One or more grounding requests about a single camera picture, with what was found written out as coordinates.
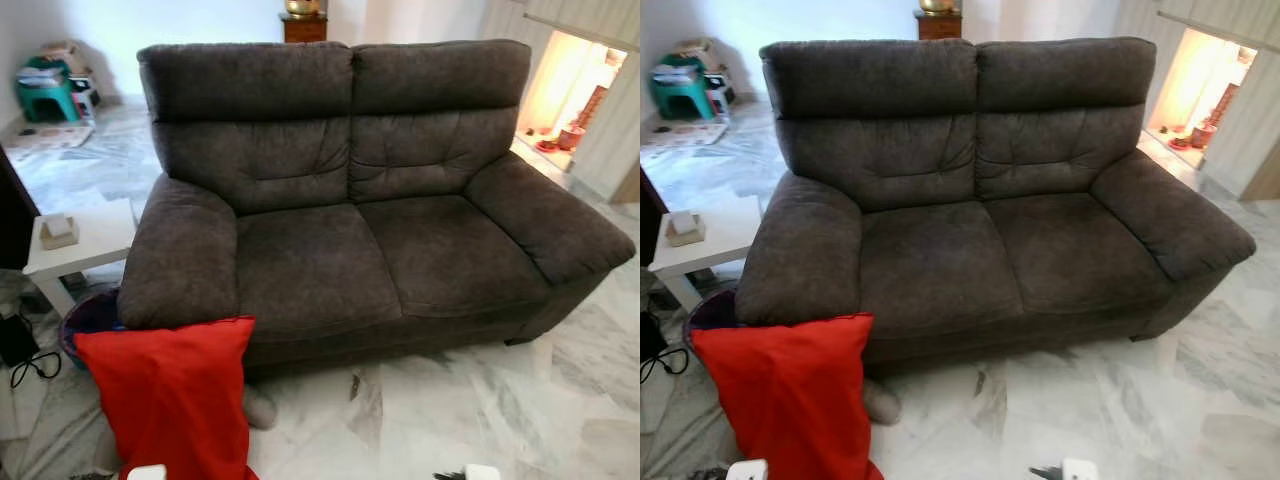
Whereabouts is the red pillow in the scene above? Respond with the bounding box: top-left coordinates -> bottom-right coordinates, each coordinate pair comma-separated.
73,316 -> 259,480
690,313 -> 885,480

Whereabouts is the dark grey-brown two-seat sofa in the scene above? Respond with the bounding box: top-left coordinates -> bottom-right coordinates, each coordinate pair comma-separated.
117,38 -> 637,379
735,36 -> 1258,376

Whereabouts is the patterned floor mat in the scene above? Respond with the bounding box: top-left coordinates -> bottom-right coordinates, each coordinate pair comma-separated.
642,120 -> 729,151
3,122 -> 96,153

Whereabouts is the purple waste basket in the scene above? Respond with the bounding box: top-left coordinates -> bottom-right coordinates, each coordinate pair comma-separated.
683,288 -> 746,351
58,288 -> 126,371

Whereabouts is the dark brown wooden door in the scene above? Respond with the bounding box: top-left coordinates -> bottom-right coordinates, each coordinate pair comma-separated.
640,168 -> 669,269
0,148 -> 41,271

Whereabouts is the beige tissue box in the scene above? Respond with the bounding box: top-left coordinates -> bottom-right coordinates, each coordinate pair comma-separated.
38,212 -> 81,251
665,210 -> 708,248

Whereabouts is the white side table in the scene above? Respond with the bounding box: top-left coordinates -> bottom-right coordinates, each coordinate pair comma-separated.
22,198 -> 139,319
648,195 -> 766,311

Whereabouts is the green plastic stool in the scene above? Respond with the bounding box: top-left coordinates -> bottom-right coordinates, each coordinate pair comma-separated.
14,75 -> 81,124
650,72 -> 717,123

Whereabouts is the brown wooden cabinet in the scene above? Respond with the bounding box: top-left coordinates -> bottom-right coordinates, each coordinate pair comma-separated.
280,12 -> 329,43
915,10 -> 963,41

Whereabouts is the pile of household items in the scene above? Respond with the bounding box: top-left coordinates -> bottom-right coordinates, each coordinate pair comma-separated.
15,55 -> 71,89
650,52 -> 706,86

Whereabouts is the small white box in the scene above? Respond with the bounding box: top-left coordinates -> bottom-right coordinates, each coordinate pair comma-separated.
68,78 -> 101,119
705,72 -> 736,116

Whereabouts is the black power adapter with cable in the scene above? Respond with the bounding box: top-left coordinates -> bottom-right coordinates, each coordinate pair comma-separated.
0,312 -> 63,391
640,310 -> 691,386

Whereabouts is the beige wall cabinet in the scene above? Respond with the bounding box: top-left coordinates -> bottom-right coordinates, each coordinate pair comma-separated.
480,0 -> 641,206
1115,0 -> 1280,201

